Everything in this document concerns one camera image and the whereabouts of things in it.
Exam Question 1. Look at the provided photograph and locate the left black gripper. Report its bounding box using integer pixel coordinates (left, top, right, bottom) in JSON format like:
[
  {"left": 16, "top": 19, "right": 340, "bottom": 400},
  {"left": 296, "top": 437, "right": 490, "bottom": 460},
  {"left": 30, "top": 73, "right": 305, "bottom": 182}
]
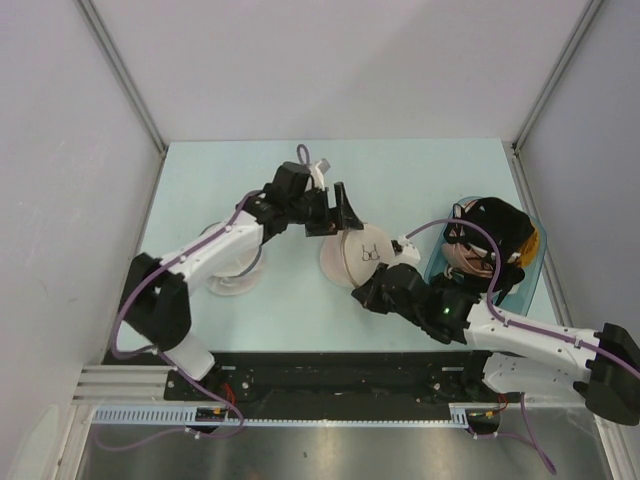
[{"left": 286, "top": 182, "right": 362, "bottom": 237}]

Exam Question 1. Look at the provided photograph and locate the yellow garment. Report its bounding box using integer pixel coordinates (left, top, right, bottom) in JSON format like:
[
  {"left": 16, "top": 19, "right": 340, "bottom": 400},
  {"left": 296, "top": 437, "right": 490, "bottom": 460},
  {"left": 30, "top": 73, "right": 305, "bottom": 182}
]
[{"left": 514, "top": 226, "right": 540, "bottom": 268}]

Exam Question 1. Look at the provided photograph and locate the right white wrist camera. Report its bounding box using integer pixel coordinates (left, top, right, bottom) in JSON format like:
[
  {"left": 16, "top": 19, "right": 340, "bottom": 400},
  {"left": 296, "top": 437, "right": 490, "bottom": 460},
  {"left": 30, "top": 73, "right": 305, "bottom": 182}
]
[{"left": 391, "top": 236, "right": 421, "bottom": 266}]

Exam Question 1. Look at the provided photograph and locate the grey-trimmed mesh laundry bag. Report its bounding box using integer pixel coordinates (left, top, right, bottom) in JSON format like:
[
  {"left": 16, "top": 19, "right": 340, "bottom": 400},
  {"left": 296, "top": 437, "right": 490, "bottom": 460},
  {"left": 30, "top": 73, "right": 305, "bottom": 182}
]
[{"left": 189, "top": 222, "right": 264, "bottom": 296}]

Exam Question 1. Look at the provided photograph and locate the white slotted cable duct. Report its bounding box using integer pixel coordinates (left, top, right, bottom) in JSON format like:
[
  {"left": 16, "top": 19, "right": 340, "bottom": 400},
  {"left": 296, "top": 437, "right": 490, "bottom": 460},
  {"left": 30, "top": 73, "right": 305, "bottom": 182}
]
[{"left": 92, "top": 403, "right": 501, "bottom": 430}]

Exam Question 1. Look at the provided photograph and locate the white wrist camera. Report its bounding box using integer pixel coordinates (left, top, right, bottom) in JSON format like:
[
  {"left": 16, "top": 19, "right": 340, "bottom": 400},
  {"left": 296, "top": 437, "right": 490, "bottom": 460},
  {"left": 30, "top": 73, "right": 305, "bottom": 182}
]
[
  {"left": 391, "top": 236, "right": 421, "bottom": 266},
  {"left": 308, "top": 158, "right": 331, "bottom": 190}
]

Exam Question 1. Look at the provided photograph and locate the black bra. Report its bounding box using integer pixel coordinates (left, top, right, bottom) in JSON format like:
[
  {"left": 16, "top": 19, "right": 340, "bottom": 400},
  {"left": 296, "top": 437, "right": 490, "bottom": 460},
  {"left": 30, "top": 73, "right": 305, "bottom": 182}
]
[{"left": 442, "top": 197, "right": 534, "bottom": 299}]

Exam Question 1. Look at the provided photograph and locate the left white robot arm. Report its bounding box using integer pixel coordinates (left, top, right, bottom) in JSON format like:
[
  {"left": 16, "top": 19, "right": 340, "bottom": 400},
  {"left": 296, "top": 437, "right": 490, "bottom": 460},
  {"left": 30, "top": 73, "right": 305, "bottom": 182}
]
[{"left": 116, "top": 160, "right": 364, "bottom": 400}]

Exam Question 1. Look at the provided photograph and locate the aluminium frame post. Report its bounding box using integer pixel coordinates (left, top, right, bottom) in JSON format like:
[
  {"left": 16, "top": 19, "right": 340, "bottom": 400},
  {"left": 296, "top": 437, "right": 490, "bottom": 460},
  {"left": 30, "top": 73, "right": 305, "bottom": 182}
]
[
  {"left": 74, "top": 0, "right": 168, "bottom": 158},
  {"left": 510, "top": 0, "right": 608, "bottom": 154}
]

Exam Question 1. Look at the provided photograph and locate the left aluminium frame post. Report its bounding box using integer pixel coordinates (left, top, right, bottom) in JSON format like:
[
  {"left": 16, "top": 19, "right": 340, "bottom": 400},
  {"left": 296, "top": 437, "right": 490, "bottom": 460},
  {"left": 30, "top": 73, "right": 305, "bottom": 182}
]
[{"left": 74, "top": 0, "right": 168, "bottom": 158}]

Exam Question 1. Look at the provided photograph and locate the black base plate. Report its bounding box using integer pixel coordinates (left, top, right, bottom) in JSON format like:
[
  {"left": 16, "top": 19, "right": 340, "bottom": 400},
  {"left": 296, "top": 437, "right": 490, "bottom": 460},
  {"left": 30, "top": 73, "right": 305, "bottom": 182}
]
[{"left": 102, "top": 351, "right": 521, "bottom": 421}]

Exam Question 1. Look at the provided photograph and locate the pink mesh laundry bag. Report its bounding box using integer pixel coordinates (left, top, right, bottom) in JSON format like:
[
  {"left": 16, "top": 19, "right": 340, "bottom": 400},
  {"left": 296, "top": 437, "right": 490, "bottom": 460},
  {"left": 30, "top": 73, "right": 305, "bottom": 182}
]
[{"left": 319, "top": 223, "right": 395, "bottom": 288}]

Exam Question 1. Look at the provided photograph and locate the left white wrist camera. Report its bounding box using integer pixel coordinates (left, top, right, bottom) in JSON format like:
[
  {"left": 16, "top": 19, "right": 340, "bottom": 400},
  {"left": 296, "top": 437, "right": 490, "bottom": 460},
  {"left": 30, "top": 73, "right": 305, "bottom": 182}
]
[{"left": 308, "top": 158, "right": 331, "bottom": 190}]

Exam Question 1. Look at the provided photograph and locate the aluminium side rail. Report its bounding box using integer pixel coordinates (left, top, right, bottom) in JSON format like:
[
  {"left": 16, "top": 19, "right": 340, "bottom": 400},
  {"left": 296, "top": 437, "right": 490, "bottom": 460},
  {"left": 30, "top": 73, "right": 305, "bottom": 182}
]
[{"left": 509, "top": 144, "right": 631, "bottom": 480}]

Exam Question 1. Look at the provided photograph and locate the right aluminium frame post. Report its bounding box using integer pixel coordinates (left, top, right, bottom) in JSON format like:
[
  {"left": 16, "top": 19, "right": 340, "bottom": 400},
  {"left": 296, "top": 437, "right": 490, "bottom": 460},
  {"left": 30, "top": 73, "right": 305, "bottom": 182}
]
[{"left": 510, "top": 0, "right": 608, "bottom": 154}]

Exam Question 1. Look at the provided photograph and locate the pink bra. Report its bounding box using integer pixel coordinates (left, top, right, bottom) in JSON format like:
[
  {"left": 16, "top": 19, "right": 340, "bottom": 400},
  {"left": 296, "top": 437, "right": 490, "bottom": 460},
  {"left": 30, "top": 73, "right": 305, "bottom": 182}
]
[{"left": 441, "top": 243, "right": 495, "bottom": 278}]

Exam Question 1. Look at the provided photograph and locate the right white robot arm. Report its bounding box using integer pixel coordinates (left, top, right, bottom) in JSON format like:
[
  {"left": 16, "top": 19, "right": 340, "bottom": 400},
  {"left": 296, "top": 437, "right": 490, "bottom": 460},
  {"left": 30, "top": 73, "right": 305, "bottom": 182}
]
[{"left": 351, "top": 263, "right": 639, "bottom": 426}]

